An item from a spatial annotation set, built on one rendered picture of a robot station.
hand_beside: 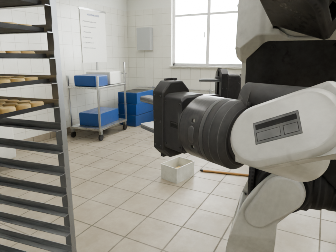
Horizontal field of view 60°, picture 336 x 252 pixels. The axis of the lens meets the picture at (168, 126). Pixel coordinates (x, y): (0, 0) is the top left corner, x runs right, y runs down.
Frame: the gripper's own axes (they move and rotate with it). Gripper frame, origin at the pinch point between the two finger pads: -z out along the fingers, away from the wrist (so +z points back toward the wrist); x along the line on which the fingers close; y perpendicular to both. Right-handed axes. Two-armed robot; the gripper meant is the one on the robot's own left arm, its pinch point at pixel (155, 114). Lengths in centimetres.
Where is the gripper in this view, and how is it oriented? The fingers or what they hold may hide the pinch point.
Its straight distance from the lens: 49.7
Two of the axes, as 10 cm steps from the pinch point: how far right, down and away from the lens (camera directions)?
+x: 0.0, -9.7, -2.4
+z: 6.4, 1.8, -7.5
